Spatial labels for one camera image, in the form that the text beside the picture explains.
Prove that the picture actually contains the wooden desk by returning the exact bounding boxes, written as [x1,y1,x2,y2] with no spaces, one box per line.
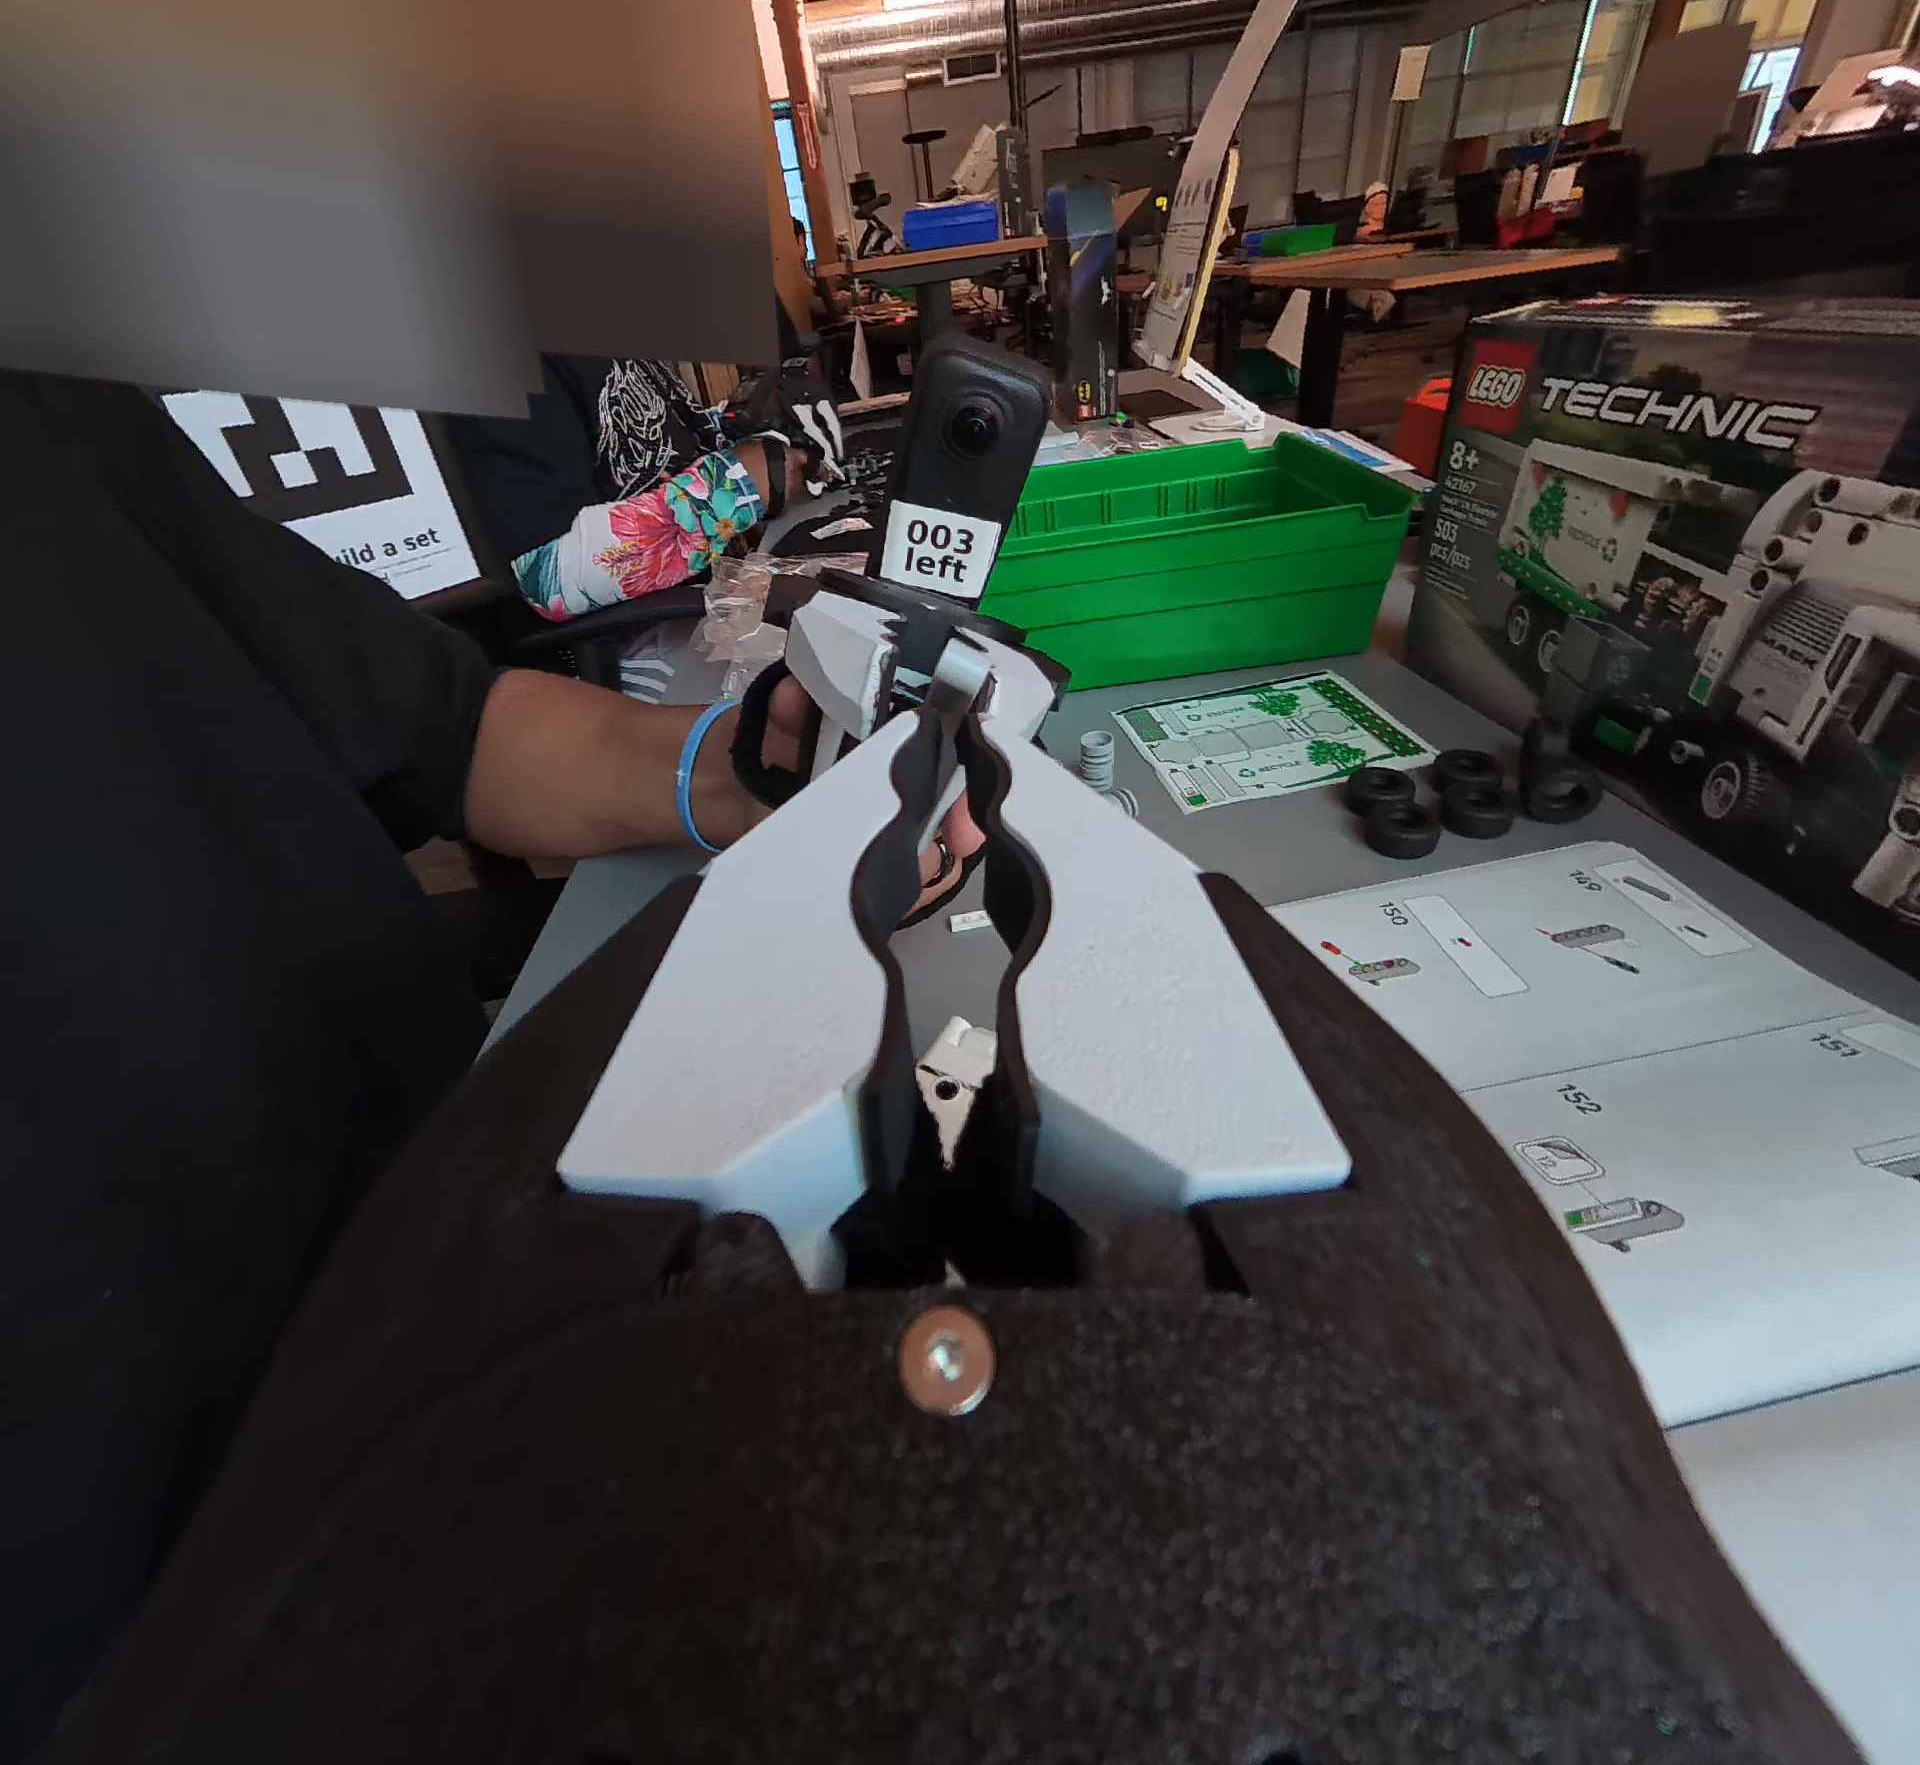
[1212,237,1631,432]

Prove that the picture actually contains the person's black shirt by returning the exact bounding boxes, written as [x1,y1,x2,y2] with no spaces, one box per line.
[0,370,505,1750]

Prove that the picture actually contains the instruction booklet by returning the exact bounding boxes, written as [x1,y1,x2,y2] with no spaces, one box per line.
[1270,837,1920,1433]

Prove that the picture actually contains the person's left hand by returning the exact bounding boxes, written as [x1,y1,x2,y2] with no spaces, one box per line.
[727,699,996,931]

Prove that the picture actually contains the wooden clipboard stand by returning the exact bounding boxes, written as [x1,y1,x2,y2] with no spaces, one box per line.
[1120,0,1358,438]

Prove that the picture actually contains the pile of black rubber tyres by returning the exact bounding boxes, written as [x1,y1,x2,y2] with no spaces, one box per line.
[1340,714,1607,864]

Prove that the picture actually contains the another person's forearm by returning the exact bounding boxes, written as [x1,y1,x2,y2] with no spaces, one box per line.
[512,447,772,624]

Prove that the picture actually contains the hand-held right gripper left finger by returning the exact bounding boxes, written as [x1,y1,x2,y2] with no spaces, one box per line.
[556,710,953,1292]

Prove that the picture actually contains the grey lego beam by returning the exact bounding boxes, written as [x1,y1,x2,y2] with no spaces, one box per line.
[927,638,1004,747]

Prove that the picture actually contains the black framed task sign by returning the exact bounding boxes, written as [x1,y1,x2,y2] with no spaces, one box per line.
[156,391,486,598]

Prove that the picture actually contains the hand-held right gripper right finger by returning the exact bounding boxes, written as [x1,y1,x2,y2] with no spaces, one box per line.
[954,720,1353,1283]

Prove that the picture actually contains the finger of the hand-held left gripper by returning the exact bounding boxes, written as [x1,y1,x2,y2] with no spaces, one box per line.
[785,588,903,755]
[984,654,1063,750]

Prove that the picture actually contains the lego set box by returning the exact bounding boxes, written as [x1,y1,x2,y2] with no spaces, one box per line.
[1401,297,1920,976]

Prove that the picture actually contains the dark tall carton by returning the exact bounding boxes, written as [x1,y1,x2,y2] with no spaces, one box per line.
[1044,177,1154,432]

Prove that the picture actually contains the person's left forearm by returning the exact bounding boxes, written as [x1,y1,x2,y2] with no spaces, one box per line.
[461,666,708,864]

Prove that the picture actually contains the green plastic bin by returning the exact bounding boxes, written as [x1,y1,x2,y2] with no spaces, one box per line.
[975,432,1420,692]

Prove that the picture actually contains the blue wristband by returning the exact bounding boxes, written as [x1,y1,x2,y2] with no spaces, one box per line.
[673,699,747,854]

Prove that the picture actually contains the sticker sheet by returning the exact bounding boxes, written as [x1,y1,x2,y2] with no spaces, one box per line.
[1112,671,1434,813]

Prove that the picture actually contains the clear plastic bags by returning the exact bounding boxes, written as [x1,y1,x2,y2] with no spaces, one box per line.
[696,554,875,664]

